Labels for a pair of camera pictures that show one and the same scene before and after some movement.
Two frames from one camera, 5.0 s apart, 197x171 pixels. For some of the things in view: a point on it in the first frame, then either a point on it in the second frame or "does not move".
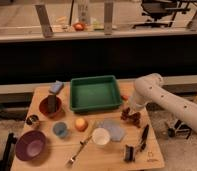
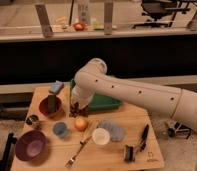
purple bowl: [30, 145] does not move
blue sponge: [56, 86] does not move
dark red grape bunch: [133, 118] → [76, 111]
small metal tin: [32, 119] does not move
